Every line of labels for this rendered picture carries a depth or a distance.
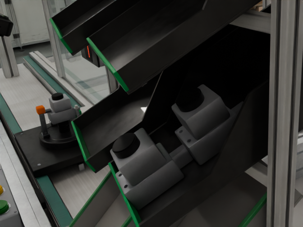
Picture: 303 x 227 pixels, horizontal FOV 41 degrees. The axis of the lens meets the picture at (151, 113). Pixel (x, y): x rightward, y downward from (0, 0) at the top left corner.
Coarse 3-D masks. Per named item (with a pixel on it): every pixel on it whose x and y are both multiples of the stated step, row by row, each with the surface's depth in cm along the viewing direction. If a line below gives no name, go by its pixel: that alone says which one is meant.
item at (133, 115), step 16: (224, 32) 51; (176, 64) 51; (160, 80) 51; (176, 80) 52; (112, 96) 63; (128, 96) 64; (144, 96) 62; (160, 96) 52; (176, 96) 52; (96, 112) 64; (112, 112) 63; (128, 112) 60; (144, 112) 58; (160, 112) 53; (80, 128) 64; (96, 128) 62; (112, 128) 59; (128, 128) 57; (144, 128) 53; (80, 144) 56; (96, 144) 58; (112, 144) 52; (96, 160) 52
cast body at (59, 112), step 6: (54, 96) 105; (60, 96) 105; (66, 96) 107; (54, 102) 104; (60, 102) 105; (66, 102) 105; (54, 108) 104; (60, 108) 105; (66, 108) 106; (72, 108) 107; (78, 108) 109; (48, 114) 107; (54, 114) 105; (60, 114) 106; (66, 114) 107; (72, 114) 107; (54, 120) 105; (60, 120) 106; (66, 120) 107
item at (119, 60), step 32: (160, 0) 45; (192, 0) 42; (224, 0) 33; (256, 0) 34; (96, 32) 44; (128, 32) 45; (160, 32) 40; (192, 32) 34; (128, 64) 33; (160, 64) 34
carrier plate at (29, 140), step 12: (24, 132) 116; (36, 132) 115; (24, 144) 110; (36, 144) 109; (24, 156) 105; (36, 156) 103; (48, 156) 102; (60, 156) 102; (72, 156) 101; (36, 168) 98; (48, 168) 98; (60, 168) 100
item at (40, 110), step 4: (36, 108) 104; (40, 108) 104; (44, 108) 104; (40, 112) 104; (44, 112) 105; (48, 112) 106; (40, 116) 105; (44, 116) 105; (40, 120) 106; (44, 120) 106; (44, 124) 106; (44, 128) 106; (44, 132) 107
